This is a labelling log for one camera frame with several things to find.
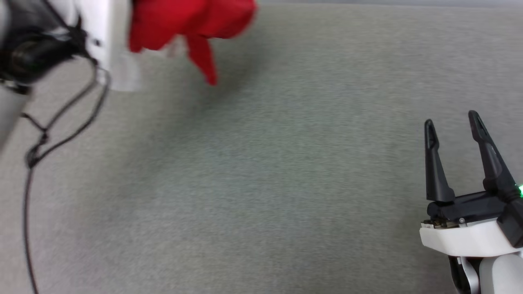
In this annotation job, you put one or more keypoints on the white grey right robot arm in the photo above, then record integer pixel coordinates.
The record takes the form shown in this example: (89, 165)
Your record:
(498, 273)

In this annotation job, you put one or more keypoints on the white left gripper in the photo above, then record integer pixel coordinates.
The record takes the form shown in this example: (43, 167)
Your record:
(106, 24)

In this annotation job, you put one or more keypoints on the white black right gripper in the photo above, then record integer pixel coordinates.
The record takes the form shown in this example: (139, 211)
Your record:
(466, 239)

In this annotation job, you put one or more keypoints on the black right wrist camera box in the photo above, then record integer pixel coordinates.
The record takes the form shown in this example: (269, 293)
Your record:
(512, 224)

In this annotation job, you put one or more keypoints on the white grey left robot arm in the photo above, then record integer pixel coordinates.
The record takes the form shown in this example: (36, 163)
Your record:
(32, 53)

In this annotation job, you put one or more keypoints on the red basketball jersey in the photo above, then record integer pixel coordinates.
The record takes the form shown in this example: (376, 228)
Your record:
(184, 20)

